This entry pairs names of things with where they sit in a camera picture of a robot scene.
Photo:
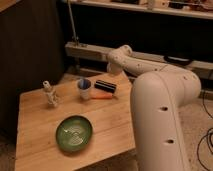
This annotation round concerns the black handle on beam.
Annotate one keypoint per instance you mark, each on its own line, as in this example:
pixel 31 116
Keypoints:
pixel 177 61

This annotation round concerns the black whiteboard eraser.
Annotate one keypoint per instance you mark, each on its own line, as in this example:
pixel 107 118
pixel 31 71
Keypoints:
pixel 106 86

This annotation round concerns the white cup with blue inside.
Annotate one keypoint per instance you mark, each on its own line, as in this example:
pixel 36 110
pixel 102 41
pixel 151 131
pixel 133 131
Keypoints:
pixel 84 87

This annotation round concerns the grey wall shelf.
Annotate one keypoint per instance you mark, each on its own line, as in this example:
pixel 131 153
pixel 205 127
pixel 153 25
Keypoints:
pixel 150 6

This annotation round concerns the green round plate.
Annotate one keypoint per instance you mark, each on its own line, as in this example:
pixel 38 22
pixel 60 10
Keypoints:
pixel 73 133

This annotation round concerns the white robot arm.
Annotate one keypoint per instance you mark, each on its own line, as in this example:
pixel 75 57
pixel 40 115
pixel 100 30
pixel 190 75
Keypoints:
pixel 157 93

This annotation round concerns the small white figurine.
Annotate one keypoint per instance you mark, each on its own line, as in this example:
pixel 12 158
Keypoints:
pixel 51 94

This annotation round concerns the metal vertical pole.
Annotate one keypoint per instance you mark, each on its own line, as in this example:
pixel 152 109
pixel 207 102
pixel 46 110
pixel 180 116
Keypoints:
pixel 75 37

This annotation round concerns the orange marker pen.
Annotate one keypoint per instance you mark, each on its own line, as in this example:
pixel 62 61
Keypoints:
pixel 103 96

